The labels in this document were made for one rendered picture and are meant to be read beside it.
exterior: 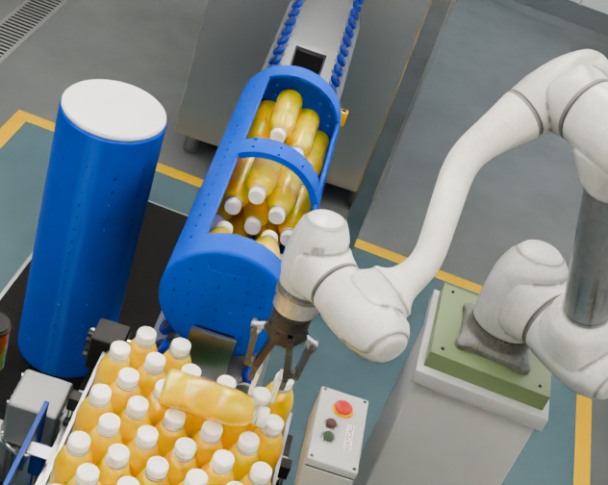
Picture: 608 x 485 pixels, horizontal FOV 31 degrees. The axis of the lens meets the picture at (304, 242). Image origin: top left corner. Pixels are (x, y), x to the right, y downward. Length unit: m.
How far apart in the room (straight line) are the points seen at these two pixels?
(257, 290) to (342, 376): 1.67
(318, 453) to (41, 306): 1.37
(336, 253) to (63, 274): 1.40
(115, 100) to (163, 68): 2.31
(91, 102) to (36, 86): 2.00
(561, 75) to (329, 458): 0.82
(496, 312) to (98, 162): 1.09
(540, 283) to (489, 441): 0.42
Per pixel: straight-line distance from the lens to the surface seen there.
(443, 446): 2.69
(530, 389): 2.56
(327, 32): 3.94
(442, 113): 5.73
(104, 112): 2.95
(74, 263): 3.12
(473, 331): 2.58
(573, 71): 2.06
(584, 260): 2.20
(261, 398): 2.17
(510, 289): 2.48
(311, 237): 1.88
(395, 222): 4.77
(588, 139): 1.98
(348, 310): 1.82
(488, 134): 2.01
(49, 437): 2.41
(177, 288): 2.35
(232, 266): 2.29
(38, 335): 3.35
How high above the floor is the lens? 2.61
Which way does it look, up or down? 36 degrees down
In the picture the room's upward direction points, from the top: 20 degrees clockwise
